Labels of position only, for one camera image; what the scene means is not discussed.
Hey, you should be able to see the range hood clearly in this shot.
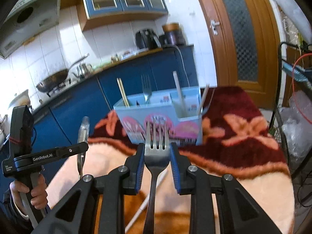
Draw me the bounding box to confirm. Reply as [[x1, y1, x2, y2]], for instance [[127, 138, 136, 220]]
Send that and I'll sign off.
[[1, 0, 60, 59]]

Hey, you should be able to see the brown lidded pot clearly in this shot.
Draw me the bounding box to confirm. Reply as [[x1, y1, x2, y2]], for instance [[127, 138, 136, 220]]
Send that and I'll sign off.
[[162, 22, 186, 46]]

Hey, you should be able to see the clear plastic bag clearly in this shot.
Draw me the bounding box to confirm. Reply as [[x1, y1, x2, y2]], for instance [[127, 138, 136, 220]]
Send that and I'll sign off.
[[279, 90, 312, 166]]

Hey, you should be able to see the white plastic fork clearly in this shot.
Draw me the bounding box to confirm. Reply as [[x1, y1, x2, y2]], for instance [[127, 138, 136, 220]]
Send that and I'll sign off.
[[197, 84, 209, 116]]

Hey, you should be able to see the plush floral table cloth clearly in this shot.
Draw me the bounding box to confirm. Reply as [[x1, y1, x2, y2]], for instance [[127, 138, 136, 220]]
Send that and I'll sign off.
[[47, 87, 295, 233]]

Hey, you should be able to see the black air fryer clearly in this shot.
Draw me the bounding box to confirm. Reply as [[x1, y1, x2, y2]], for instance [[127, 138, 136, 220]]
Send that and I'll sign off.
[[135, 28, 162, 50]]

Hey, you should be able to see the blue chopsticks box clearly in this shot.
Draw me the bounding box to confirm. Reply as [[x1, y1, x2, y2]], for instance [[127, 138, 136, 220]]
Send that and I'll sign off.
[[114, 87, 203, 147]]

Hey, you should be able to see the steel fork centre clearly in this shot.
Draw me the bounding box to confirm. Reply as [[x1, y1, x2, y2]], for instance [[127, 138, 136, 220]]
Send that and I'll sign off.
[[141, 74, 152, 104]]

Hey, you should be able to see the black wok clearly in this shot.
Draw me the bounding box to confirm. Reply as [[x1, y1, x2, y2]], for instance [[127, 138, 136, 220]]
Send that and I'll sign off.
[[36, 53, 89, 93]]

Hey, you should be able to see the left hand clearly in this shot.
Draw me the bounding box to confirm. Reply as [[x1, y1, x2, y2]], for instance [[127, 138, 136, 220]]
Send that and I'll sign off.
[[10, 174, 48, 215]]

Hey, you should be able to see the white chopstick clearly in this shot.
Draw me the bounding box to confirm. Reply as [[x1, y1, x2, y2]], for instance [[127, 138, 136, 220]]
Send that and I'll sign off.
[[172, 71, 187, 118], [125, 169, 168, 233]]

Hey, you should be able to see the steel fork with long handle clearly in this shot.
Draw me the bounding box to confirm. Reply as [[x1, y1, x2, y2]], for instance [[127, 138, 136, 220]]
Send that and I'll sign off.
[[143, 121, 170, 233]]

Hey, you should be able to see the black wire rack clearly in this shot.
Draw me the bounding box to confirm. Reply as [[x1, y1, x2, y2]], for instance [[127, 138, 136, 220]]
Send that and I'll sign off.
[[268, 41, 312, 208]]

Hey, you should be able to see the red cable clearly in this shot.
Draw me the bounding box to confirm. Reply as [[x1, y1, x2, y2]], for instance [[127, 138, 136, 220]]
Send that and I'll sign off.
[[291, 53, 312, 125]]

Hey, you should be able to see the wooden door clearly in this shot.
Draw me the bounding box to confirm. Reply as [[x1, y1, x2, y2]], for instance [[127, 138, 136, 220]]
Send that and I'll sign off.
[[199, 0, 280, 109]]

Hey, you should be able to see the steel kettle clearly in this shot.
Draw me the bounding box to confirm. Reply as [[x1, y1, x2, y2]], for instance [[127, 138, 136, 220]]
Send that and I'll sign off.
[[71, 63, 93, 80]]

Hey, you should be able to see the blue upper wall cabinet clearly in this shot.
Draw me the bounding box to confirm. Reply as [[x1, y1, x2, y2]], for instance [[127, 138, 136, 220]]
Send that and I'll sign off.
[[77, 0, 168, 31]]

